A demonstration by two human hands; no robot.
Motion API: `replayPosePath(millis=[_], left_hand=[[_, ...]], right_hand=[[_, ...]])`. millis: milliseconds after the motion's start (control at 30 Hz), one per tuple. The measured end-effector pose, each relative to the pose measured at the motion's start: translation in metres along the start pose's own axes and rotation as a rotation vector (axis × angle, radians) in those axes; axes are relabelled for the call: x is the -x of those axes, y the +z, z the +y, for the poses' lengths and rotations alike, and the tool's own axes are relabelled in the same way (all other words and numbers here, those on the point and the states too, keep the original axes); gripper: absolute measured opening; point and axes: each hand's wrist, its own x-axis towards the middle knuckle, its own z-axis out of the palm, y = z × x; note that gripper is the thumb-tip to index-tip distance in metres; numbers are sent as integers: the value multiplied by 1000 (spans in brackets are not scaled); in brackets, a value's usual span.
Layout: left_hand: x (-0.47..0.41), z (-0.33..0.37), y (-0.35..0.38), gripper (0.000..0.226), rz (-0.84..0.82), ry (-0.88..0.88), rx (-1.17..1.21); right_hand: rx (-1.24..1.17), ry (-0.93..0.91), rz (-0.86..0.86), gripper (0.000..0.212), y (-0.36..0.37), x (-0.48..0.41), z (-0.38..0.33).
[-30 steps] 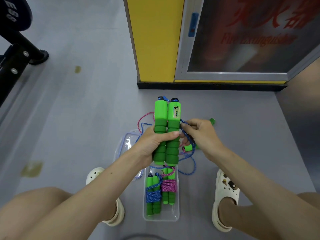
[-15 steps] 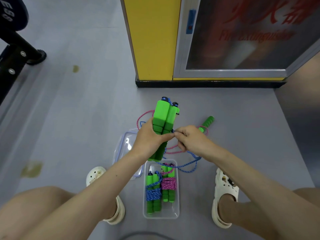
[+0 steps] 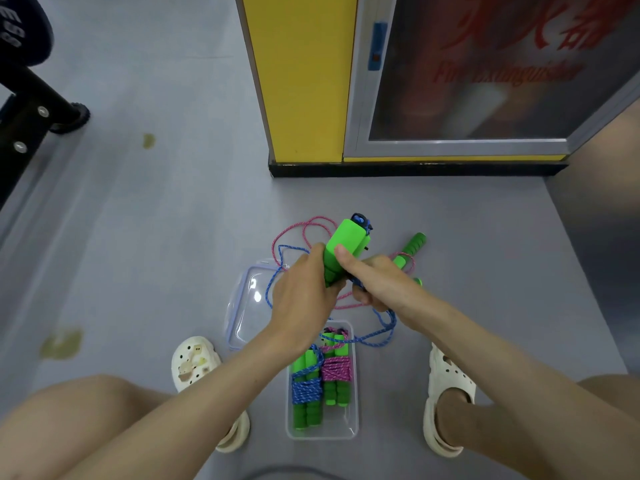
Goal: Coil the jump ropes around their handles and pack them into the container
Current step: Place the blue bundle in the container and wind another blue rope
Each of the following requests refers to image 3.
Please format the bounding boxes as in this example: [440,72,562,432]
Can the person's left hand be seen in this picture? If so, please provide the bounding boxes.
[269,242,347,345]

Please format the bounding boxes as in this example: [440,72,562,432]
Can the person's right hand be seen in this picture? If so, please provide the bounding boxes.
[333,245,427,324]

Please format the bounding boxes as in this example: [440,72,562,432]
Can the blue jump rope green handles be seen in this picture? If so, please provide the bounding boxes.
[264,213,399,348]

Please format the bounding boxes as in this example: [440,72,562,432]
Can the person's left forearm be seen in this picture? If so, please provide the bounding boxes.
[75,327,328,480]

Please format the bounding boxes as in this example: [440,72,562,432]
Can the person's right forearm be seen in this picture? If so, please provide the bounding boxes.
[399,289,640,480]

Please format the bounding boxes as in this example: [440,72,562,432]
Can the clear plastic container lid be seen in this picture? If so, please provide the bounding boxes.
[224,260,292,352]

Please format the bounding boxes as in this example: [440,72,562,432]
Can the black baseboard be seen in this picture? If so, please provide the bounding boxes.
[268,156,570,178]

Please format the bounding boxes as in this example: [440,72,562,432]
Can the clear plastic container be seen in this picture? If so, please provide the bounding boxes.
[285,320,360,441]

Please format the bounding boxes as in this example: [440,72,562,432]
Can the person's right white clog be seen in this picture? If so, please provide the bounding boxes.
[423,342,477,458]

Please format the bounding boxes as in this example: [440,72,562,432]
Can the person's white clog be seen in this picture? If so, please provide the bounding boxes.
[171,336,251,454]
[423,342,477,458]

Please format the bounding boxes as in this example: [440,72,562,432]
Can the person's left white clog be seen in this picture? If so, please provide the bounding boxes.
[171,336,251,454]

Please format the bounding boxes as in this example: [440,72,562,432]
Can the yellow pillar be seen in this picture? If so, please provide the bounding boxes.
[234,0,359,165]

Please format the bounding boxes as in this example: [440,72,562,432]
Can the person's right leg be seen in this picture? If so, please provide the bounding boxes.
[435,375,640,480]

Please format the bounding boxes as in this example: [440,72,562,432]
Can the person's leg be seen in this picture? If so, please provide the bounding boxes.
[0,374,251,480]
[435,375,640,480]

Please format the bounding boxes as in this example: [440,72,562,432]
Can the blue cabinet latch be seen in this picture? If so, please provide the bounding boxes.
[368,22,389,72]

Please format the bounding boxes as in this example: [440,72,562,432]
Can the fire extinguisher cabinet glass door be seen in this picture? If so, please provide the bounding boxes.
[342,0,640,163]

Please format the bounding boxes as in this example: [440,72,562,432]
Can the person's left leg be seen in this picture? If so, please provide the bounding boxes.
[0,374,251,480]

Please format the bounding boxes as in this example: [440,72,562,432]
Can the black weight plate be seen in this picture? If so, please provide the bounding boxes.
[0,0,55,68]

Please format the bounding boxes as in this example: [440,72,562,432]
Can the loose pink jump rope green handles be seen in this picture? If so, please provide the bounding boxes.
[271,216,428,311]

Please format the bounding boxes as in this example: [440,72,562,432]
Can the bundled pink jump rope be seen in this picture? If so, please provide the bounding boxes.
[320,326,355,408]

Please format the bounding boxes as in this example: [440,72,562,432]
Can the bundled blue jump rope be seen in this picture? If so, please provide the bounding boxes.
[291,344,326,431]

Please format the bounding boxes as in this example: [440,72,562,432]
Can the black exercise machine frame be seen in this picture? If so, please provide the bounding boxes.
[0,60,91,211]

